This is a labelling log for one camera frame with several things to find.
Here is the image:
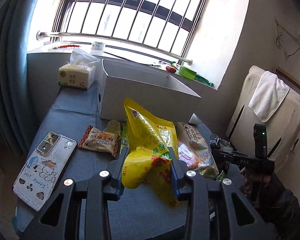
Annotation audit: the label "smartphone with cartoon case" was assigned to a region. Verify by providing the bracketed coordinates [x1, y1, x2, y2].
[12, 131, 77, 211]

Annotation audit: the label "green seaweed snack bag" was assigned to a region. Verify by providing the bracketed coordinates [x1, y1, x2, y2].
[120, 123, 129, 152]

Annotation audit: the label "tissue pack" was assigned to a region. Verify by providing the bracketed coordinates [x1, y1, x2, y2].
[58, 48, 101, 90]

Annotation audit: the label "blue table cloth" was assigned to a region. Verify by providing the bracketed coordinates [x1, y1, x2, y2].
[14, 80, 243, 240]

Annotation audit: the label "black white snack bag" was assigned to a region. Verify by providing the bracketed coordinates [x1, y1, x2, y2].
[210, 134, 233, 153]

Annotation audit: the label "red small object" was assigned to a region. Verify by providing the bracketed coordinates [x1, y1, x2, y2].
[166, 66, 177, 73]

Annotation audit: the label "white tape roll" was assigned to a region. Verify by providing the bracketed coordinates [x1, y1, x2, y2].
[91, 41, 106, 51]

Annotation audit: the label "orange beaded keychain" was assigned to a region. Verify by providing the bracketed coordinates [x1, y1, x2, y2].
[53, 44, 80, 49]

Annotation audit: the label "large noodle snack bag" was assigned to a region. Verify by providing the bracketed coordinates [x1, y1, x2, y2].
[175, 122, 219, 179]

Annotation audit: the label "cream chair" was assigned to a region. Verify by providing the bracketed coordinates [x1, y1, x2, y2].
[226, 66, 300, 171]

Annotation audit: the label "clear jelly cup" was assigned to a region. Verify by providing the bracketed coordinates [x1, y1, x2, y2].
[106, 120, 121, 135]

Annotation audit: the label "white towel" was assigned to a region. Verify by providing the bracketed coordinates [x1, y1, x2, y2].
[248, 71, 290, 122]

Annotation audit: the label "rice cracker snack packet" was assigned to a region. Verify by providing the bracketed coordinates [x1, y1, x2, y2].
[78, 125, 120, 158]

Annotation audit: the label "white cardboard box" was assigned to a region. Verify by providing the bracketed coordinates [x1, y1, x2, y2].
[95, 59, 201, 122]

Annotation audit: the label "white cardboard sheet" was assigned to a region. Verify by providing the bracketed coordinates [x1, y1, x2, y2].
[103, 49, 166, 65]

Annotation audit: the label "window security bars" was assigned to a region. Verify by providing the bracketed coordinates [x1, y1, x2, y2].
[52, 0, 207, 57]

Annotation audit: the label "yellow snack bag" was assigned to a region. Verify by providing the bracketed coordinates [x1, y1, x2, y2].
[121, 98, 178, 208]

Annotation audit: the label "green plastic bag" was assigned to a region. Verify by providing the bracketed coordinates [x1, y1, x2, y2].
[194, 74, 214, 87]

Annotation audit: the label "person's right hand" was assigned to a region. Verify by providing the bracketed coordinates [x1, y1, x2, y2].
[240, 167, 271, 198]

